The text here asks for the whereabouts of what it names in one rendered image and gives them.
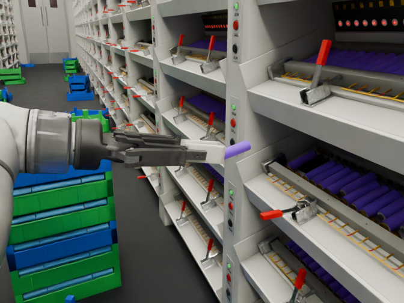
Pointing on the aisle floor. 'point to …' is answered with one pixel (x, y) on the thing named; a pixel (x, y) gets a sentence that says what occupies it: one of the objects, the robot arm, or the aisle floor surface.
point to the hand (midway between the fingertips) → (201, 151)
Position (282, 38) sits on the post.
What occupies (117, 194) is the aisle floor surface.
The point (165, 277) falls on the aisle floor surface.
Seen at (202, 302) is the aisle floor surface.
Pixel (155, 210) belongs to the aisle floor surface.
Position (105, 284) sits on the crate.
